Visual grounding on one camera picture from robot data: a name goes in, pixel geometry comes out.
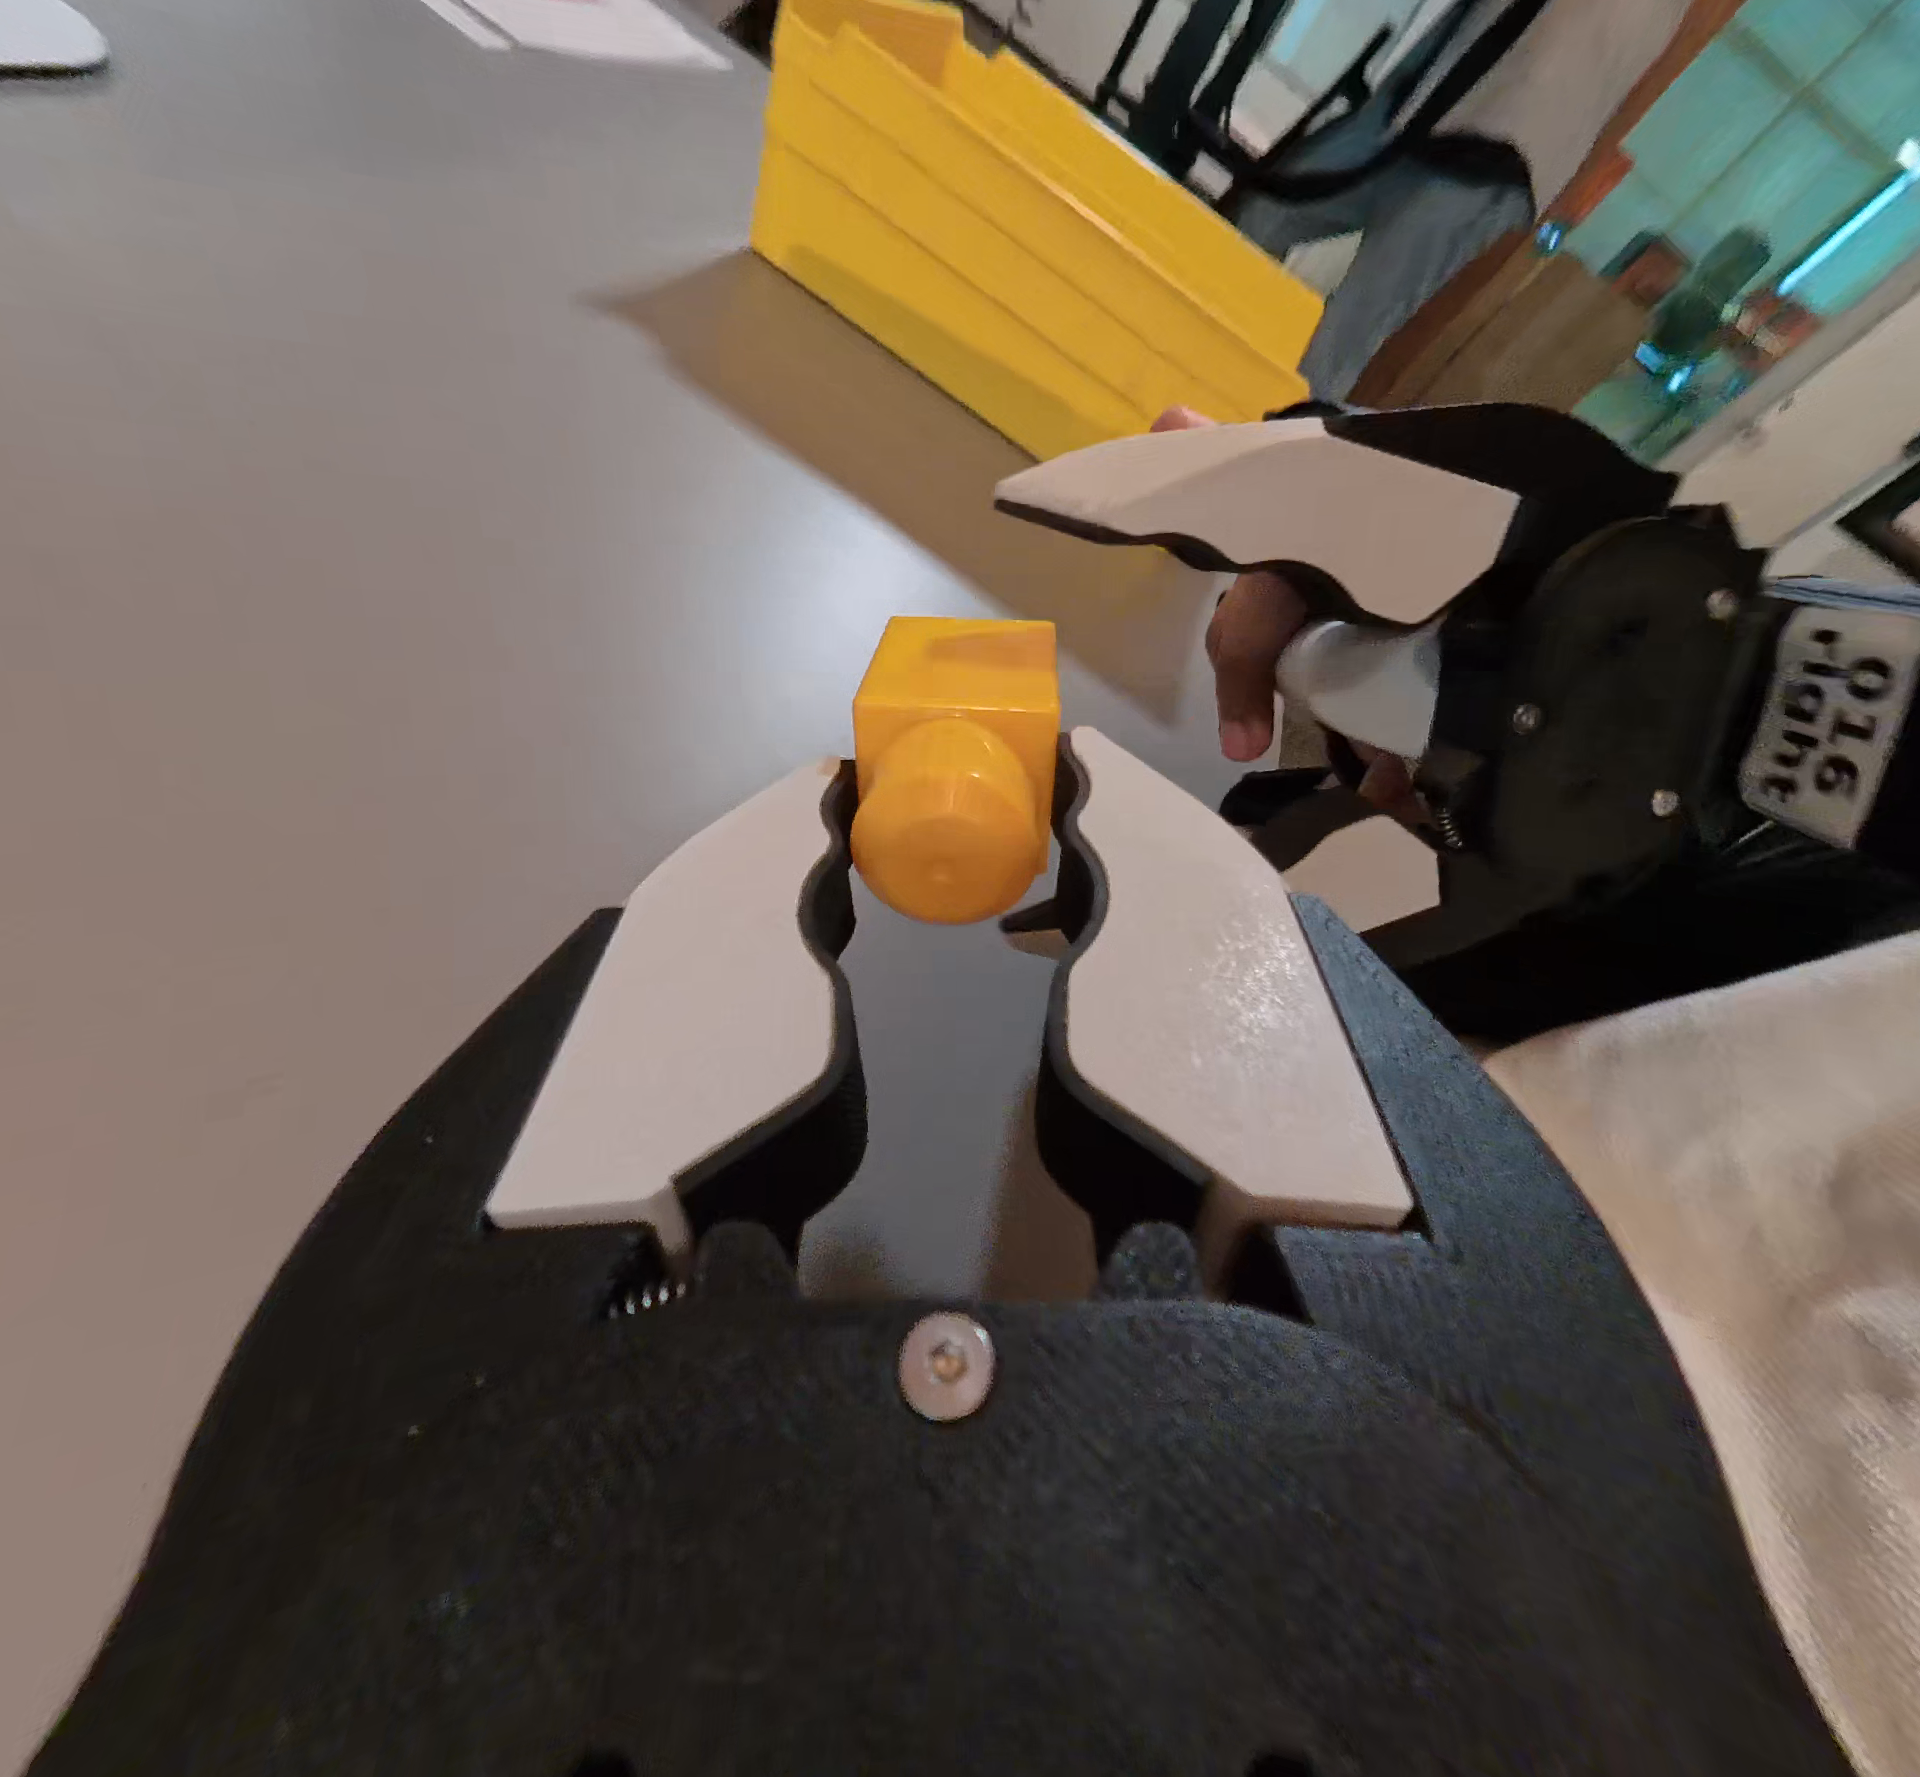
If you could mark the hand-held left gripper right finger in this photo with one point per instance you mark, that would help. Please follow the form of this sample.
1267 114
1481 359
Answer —
1216 1028

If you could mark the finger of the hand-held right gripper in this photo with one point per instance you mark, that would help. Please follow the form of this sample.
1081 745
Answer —
1501 450
1290 503

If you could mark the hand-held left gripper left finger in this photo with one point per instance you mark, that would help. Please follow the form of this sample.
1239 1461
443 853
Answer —
676 1042

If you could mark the black standing desk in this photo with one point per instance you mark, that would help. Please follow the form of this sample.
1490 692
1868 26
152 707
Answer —
1200 22

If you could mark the yellow plastic bin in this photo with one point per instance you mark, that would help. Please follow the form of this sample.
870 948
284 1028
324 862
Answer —
960 217

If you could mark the yellow orange toy block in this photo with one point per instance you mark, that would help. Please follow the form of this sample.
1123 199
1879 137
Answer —
952 742

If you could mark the person's right hand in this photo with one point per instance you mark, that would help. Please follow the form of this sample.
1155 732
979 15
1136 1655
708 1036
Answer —
1245 652

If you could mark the white tablet stand with board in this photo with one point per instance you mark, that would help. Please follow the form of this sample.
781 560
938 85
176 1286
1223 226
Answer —
38 22

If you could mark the person's cream trousers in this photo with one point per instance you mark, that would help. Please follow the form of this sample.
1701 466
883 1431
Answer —
1726 1283

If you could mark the brown cardboard box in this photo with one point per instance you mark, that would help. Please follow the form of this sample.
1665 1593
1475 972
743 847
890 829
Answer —
1530 337

